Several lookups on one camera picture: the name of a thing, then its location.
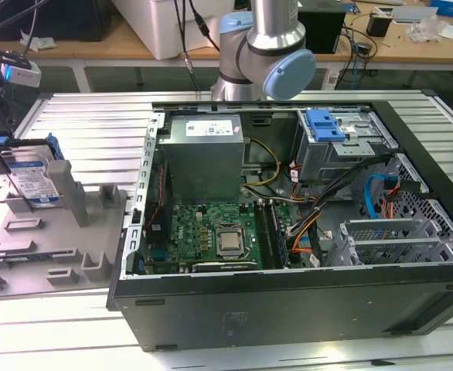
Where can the green motherboard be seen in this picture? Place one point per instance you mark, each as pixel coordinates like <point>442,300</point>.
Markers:
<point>189,228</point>

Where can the clear plastic bag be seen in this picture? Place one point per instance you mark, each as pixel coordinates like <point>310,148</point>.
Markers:
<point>429,30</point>

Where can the crumpled white paper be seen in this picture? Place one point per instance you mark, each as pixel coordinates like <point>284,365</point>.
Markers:
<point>37,41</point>

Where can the flat white box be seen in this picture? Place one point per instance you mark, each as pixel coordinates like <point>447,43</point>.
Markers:
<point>414,13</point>

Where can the silver CPU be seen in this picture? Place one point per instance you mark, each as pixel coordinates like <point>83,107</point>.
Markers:
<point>231,240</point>

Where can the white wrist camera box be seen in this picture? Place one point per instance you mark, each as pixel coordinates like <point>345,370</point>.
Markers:
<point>23,77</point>

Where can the blue cardboard box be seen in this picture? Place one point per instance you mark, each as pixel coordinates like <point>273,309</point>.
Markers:
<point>452,7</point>

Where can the black RAM stick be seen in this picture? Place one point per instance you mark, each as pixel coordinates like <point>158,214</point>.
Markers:
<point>266,235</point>

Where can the grey parts rack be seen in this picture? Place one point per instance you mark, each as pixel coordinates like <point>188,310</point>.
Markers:
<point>56,239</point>

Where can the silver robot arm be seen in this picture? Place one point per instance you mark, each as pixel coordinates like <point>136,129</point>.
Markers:
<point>273,31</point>

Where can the black PC case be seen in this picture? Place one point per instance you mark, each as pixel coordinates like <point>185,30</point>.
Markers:
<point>288,317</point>

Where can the black speaker box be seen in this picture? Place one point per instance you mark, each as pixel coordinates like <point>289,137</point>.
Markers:
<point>323,29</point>

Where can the CPU socket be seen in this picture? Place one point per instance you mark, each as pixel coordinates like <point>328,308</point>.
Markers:
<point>230,255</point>

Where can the large black box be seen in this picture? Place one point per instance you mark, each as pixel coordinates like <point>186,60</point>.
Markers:
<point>48,19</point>

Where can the wooden desk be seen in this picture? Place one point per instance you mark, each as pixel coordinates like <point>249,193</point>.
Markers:
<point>106,46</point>

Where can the black graphics card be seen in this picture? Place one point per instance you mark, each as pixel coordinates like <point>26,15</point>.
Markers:
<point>226,266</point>

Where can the blue drive cage latch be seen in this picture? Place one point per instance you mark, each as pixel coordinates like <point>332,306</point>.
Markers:
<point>323,127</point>

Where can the white plastic box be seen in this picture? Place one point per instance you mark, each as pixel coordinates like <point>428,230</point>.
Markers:
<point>157,27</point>

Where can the hard disk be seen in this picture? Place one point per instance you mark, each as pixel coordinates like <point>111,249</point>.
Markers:
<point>29,185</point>

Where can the grey power supply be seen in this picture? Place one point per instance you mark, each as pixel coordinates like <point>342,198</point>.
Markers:
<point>199,170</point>

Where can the small black box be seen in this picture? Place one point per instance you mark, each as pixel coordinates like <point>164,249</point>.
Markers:
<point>378,24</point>

